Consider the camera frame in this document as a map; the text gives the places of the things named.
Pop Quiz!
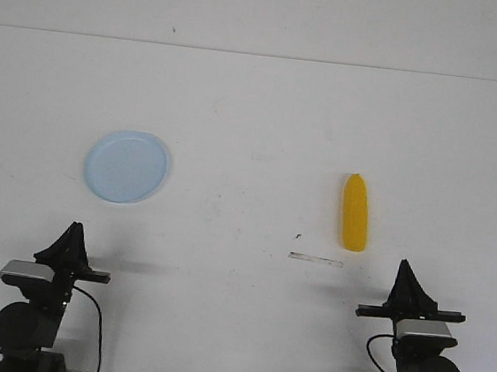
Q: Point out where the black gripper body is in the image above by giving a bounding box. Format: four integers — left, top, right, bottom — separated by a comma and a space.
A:
43, 259, 111, 304
356, 304, 466, 323

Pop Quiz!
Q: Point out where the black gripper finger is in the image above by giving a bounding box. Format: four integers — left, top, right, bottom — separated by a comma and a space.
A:
383, 259, 438, 313
33, 221, 88, 271

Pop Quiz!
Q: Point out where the yellow corn cob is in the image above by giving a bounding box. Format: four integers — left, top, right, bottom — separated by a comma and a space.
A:
341, 173, 369, 253

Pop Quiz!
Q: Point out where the light blue round plate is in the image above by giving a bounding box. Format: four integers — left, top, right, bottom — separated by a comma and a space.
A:
83, 130, 172, 204

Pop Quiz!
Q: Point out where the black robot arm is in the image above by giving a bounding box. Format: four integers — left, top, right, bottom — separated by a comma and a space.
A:
0, 221, 111, 372
356, 259, 466, 372

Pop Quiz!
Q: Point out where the horizontal tape strip on table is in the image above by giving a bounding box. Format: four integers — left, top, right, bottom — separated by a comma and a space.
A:
288, 252, 344, 268

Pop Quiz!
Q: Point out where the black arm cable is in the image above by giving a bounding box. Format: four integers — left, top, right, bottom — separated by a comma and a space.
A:
63, 285, 110, 372
363, 332, 405, 372

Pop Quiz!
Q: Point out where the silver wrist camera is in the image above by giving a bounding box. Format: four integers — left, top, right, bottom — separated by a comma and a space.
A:
394, 318, 458, 348
0, 259, 55, 286

